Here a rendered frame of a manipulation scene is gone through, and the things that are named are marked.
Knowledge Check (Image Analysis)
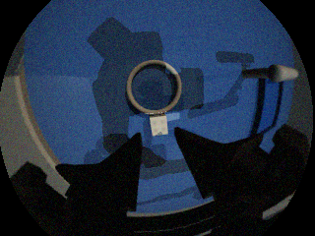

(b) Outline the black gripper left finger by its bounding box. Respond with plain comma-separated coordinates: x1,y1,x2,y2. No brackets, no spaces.
55,133,142,212

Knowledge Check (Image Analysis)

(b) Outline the grey metal ring with small tab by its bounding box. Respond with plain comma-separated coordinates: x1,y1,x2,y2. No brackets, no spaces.
126,60,181,137

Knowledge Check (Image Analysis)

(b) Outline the blue square tray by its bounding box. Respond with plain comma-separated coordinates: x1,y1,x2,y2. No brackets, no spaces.
249,78,284,137

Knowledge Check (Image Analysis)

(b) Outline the dark grey t-shaped steel stake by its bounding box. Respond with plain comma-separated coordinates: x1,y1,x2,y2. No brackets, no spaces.
241,63,298,83

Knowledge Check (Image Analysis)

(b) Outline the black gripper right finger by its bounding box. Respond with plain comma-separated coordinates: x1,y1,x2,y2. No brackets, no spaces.
174,127,264,200

